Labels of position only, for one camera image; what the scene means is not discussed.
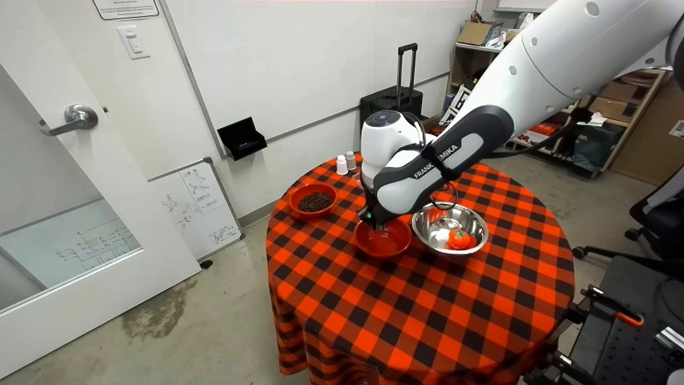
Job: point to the white door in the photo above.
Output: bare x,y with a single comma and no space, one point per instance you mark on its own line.
81,236

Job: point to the red tomato toy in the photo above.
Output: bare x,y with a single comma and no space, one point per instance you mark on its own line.
460,241

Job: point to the black office chair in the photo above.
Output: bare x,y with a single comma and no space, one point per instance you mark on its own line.
659,235

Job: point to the silver door handle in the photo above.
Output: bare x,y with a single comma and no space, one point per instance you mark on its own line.
76,118

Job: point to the paper sign on door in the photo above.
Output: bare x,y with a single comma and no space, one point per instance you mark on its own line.
125,10

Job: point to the black suitcase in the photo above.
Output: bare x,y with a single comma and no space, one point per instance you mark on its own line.
396,97

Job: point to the red plastic bowl far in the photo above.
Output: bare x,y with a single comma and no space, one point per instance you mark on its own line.
310,201

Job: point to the white salt shaker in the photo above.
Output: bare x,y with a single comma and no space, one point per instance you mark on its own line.
340,166

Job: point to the black perforated mounting board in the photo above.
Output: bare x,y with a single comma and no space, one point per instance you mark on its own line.
610,351

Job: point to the black wall holder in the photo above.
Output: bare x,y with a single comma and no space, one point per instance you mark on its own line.
243,138

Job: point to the red black checkered tablecloth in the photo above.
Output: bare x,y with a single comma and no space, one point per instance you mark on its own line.
420,318

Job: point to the red plastic bowl near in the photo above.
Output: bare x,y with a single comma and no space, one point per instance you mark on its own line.
386,241

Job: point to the small whiteboard on floor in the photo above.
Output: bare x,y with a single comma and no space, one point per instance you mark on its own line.
198,206

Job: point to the orange black clamp near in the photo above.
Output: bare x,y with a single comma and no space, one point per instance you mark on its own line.
623,310

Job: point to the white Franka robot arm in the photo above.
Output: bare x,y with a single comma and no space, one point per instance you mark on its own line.
565,54

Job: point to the clear pepper shaker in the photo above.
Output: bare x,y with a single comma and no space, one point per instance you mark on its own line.
352,162

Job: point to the white light switch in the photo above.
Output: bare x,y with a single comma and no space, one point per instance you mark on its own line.
131,41

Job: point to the red plastic bowl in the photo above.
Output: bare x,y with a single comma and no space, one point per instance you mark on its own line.
386,241
310,201

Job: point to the silver metal bowl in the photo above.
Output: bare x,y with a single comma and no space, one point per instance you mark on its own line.
434,222

